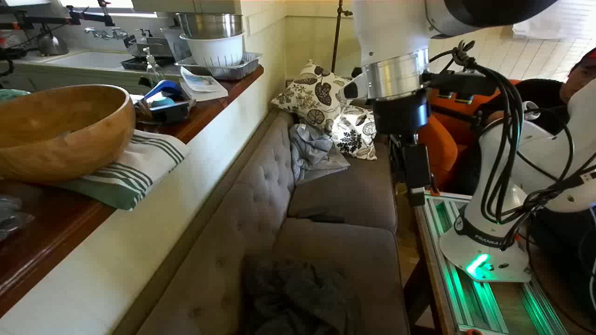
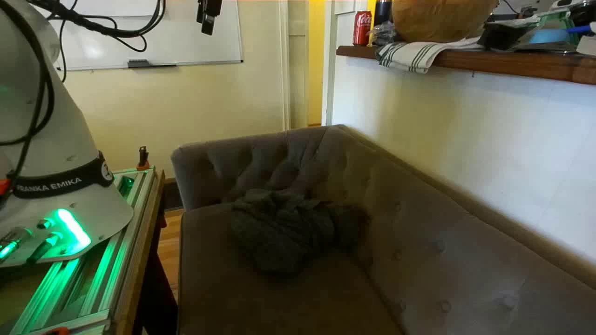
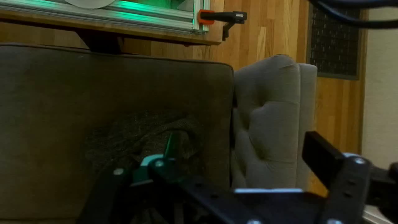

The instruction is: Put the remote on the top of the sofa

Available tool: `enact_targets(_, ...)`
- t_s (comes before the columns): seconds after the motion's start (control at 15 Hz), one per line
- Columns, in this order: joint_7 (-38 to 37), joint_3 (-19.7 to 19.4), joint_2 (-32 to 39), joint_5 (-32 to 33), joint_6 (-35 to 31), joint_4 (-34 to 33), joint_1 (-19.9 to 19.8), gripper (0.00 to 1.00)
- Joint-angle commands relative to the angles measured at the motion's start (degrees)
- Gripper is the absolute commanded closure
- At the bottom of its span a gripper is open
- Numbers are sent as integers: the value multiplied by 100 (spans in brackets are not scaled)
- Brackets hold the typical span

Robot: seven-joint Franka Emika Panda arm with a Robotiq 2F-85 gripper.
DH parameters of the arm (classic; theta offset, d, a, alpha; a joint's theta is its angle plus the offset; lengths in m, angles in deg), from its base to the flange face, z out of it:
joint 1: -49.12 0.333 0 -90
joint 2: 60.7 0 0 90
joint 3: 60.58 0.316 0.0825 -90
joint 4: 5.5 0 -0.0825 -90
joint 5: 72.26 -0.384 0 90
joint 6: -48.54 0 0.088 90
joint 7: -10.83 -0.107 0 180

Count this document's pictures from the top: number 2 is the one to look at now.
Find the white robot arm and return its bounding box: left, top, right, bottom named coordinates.
left=0, top=0, right=132, bottom=268

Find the grey tufted sofa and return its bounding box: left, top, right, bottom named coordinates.
left=173, top=127, right=596, bottom=335

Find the dark grey crumpled blanket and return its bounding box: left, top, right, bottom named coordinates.
left=229, top=188, right=369, bottom=275

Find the red soda can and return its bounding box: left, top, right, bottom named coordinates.
left=354, top=11, right=373, bottom=47

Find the white striped cloth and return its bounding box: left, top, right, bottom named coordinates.
left=376, top=37, right=481, bottom=74

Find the brown round bag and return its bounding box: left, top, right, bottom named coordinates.
left=391, top=0, right=499, bottom=41

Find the black whiteboard marker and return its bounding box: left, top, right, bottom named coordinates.
left=127, top=60, right=177, bottom=69

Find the black box on shelf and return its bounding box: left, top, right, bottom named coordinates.
left=479, top=24, right=531, bottom=50

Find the white wall whiteboard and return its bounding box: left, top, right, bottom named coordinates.
left=52, top=0, right=242, bottom=71

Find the black hanging camera device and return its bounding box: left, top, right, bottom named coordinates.
left=196, top=0, right=224, bottom=35

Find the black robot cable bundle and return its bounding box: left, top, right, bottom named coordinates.
left=0, top=0, right=168, bottom=182

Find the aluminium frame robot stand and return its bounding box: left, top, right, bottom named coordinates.
left=0, top=169, right=168, bottom=335

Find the wooden wall shelf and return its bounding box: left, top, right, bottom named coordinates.
left=335, top=45, right=596, bottom=86

